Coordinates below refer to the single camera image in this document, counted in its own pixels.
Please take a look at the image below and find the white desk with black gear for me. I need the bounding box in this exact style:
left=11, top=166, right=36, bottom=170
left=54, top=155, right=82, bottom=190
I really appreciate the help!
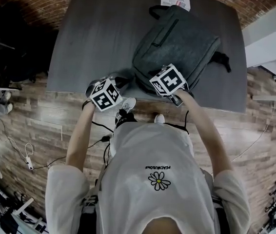
left=0, top=169, right=49, bottom=234

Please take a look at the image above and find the dark grey felt bag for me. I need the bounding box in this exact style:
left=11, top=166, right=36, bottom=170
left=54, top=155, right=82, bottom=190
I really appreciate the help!
left=131, top=4, right=232, bottom=98

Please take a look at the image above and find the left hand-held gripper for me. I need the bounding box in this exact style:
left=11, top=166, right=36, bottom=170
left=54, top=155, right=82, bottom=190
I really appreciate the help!
left=85, top=70, right=134, bottom=113

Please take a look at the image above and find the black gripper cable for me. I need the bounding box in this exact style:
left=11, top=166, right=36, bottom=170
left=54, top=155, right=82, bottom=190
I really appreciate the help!
left=163, top=109, right=190, bottom=135
left=34, top=119, right=115, bottom=171

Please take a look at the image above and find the person's white left shoe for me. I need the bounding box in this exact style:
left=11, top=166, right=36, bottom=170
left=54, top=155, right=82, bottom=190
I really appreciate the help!
left=118, top=97, right=137, bottom=117

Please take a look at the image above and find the person's right forearm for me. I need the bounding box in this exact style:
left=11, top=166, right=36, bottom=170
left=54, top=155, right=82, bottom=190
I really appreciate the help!
left=174, top=89, right=234, bottom=178

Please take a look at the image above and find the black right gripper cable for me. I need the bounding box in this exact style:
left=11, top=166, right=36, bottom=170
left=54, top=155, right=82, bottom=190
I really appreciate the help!
left=163, top=109, right=190, bottom=135

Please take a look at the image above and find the person's left forearm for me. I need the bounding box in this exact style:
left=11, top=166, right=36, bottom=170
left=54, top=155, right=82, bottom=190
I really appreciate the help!
left=65, top=100, right=97, bottom=173

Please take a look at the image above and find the thin white floor cable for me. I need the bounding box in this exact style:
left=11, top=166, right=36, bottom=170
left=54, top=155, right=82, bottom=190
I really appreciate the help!
left=210, top=81, right=276, bottom=176

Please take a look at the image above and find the white flower print t-shirt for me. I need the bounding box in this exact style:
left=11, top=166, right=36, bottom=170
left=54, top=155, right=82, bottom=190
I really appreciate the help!
left=44, top=122, right=251, bottom=234

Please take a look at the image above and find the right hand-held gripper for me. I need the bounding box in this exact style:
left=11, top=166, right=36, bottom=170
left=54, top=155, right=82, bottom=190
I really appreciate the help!
left=149, top=63, right=195, bottom=107

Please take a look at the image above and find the white power strip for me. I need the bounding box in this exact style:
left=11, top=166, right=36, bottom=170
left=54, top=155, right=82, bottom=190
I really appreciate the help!
left=24, top=156, right=34, bottom=171

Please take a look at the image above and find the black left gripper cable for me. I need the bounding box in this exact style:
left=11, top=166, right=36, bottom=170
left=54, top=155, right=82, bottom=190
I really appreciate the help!
left=34, top=119, right=115, bottom=171

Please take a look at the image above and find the person's black trouser leg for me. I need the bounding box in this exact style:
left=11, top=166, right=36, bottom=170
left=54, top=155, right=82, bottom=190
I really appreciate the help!
left=114, top=112, right=138, bottom=131

